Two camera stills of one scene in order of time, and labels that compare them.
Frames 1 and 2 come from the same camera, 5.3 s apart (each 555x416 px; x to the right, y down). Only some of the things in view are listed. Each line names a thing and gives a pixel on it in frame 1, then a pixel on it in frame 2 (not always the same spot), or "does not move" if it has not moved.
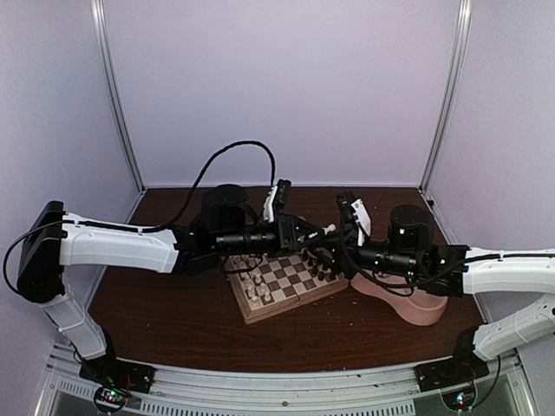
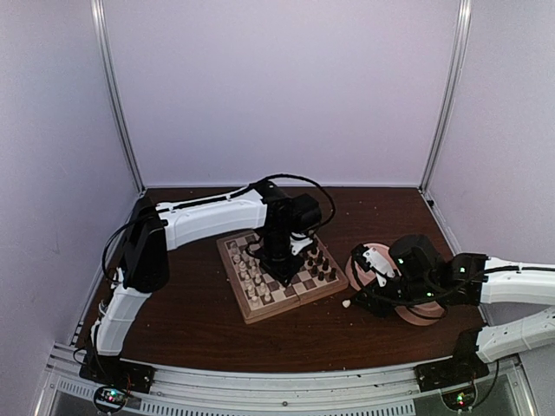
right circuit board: [461, 399] does not move
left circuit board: [110, 399] does not move
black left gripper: [288, 229] -> [282, 273]
